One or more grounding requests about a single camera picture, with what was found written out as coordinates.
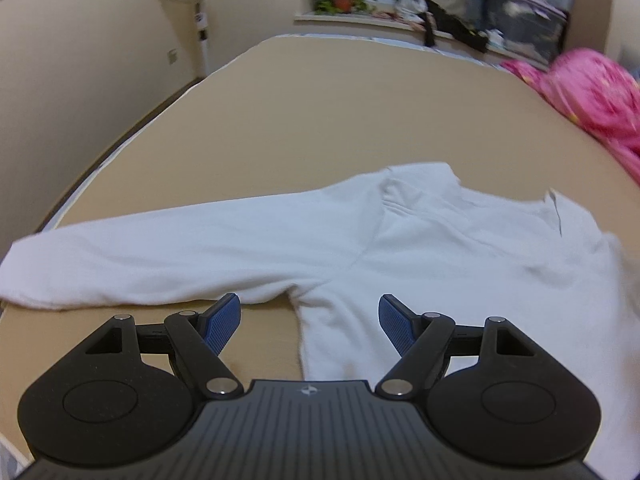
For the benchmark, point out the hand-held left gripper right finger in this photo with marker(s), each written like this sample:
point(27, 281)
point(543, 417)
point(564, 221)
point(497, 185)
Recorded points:
point(399, 327)

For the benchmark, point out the white long-sleeved sweater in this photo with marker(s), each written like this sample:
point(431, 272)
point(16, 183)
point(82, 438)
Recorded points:
point(425, 250)

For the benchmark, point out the black bag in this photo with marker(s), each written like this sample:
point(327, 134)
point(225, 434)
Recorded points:
point(452, 22)

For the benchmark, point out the pink printed quilt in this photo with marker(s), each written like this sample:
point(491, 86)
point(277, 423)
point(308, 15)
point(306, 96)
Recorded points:
point(595, 90)

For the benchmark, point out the white window sill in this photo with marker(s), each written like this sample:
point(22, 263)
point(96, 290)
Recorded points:
point(360, 18)

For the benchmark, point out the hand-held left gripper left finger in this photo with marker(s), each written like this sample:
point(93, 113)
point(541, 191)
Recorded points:
point(220, 327)

